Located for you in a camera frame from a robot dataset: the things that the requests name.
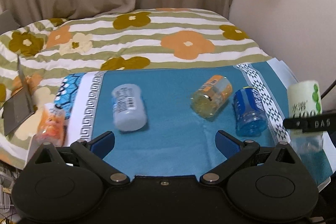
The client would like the green dotted white cup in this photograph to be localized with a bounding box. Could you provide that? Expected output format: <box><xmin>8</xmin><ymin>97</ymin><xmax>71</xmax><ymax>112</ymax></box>
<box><xmin>287</xmin><ymin>80</ymin><xmax>323</xmax><ymax>156</ymax></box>

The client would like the blue transparent cup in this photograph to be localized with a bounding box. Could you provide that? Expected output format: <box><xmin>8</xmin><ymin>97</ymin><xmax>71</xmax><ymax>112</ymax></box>
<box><xmin>233</xmin><ymin>86</ymin><xmax>268</xmax><ymax>137</ymax></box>

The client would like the pale grey plastic cup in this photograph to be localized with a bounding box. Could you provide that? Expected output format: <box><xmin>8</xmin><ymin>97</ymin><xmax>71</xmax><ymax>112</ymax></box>
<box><xmin>112</xmin><ymin>84</ymin><xmax>147</xmax><ymax>132</ymax></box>

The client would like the orange labelled clear cup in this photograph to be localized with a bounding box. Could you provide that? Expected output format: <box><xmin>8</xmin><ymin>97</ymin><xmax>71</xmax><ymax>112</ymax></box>
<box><xmin>191</xmin><ymin>75</ymin><xmax>233</xmax><ymax>119</ymax></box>

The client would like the white paper sheet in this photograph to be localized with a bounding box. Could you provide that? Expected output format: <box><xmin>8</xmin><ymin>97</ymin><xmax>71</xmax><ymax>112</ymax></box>
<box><xmin>267</xmin><ymin>58</ymin><xmax>298</xmax><ymax>88</ymax></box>

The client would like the dark grey flat box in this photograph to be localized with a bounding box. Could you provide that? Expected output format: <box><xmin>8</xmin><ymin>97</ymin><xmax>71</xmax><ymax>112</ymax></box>
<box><xmin>2</xmin><ymin>56</ymin><xmax>35</xmax><ymax>136</ymax></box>

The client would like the teal patterned cloth mat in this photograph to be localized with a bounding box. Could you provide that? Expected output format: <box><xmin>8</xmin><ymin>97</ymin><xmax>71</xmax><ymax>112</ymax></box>
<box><xmin>53</xmin><ymin>61</ymin><xmax>334</xmax><ymax>187</ymax></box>

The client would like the floral striped bed blanket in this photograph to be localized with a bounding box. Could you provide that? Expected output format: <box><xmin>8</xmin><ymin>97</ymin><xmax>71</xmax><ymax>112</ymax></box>
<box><xmin>1</xmin><ymin>8</ymin><xmax>269</xmax><ymax>169</ymax></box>

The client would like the black cable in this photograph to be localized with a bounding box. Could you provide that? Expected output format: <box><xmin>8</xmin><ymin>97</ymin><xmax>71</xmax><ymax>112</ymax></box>
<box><xmin>320</xmin><ymin>84</ymin><xmax>336</xmax><ymax>112</ymax></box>

